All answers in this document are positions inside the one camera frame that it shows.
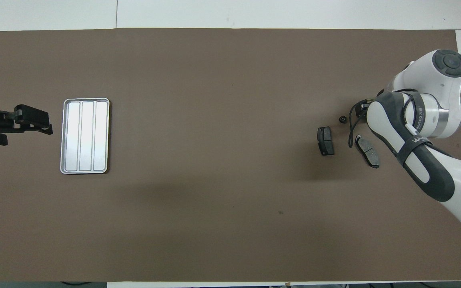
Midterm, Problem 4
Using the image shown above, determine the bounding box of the silver metal tray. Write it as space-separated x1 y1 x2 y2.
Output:
60 98 110 175

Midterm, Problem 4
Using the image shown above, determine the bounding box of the short dark brake pad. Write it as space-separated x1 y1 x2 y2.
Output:
317 126 335 156

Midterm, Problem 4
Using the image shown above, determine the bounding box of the brown table mat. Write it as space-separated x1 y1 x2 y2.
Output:
0 27 461 282

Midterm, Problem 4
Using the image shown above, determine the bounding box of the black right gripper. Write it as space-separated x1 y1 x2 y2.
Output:
351 99 372 119

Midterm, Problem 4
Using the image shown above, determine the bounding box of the long dark brake pad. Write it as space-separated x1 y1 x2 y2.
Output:
355 134 381 169

